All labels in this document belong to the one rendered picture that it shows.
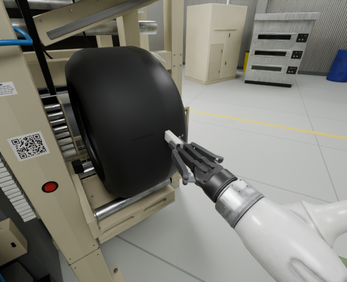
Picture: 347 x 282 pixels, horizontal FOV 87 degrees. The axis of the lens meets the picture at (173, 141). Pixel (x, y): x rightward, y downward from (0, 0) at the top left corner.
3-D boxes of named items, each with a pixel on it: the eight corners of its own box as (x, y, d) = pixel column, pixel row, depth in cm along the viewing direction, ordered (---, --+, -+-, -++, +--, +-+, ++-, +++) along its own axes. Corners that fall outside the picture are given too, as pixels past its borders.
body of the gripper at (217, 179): (245, 173, 39) (214, 148, 45) (217, 190, 35) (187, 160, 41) (235, 193, 44) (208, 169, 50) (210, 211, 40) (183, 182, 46)
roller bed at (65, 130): (37, 168, 92) (9, 113, 76) (36, 154, 102) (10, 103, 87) (79, 154, 102) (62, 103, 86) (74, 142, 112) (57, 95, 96)
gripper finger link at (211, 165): (211, 168, 42) (216, 165, 43) (183, 141, 49) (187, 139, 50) (208, 179, 45) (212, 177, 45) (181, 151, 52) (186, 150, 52)
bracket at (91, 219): (93, 240, 66) (87, 223, 61) (71, 177, 94) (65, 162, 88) (103, 235, 68) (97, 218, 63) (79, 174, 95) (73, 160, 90)
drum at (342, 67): (345, 79, 619) (360, 48, 571) (350, 83, 573) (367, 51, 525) (323, 77, 641) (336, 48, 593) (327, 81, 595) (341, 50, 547)
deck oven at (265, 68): (241, 84, 559) (255, 13, 465) (244, 77, 642) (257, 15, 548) (294, 90, 512) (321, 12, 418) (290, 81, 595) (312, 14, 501)
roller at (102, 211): (91, 212, 71) (95, 223, 70) (90, 209, 68) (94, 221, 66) (165, 176, 89) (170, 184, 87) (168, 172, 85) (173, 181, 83)
